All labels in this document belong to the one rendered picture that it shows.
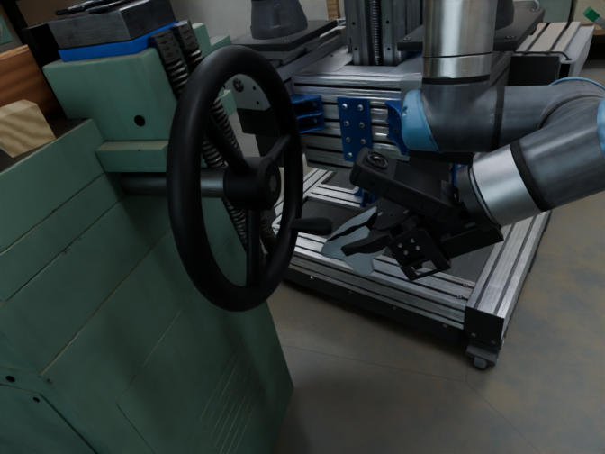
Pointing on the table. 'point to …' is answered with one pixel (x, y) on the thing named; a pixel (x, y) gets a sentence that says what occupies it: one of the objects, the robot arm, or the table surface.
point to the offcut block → (22, 128)
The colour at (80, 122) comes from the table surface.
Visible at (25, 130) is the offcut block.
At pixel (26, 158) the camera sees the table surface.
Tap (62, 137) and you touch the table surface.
